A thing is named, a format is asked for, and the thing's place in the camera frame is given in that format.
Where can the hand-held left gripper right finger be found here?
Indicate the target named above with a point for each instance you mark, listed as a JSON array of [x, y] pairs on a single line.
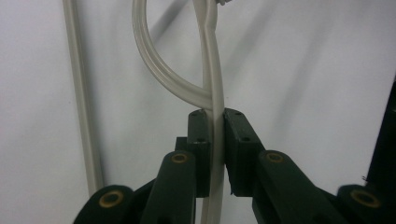
[[241, 152]]

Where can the dark upright object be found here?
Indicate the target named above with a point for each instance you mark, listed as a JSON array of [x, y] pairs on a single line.
[[384, 140]]

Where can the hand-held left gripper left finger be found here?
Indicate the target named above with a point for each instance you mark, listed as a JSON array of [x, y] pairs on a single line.
[[199, 149]]

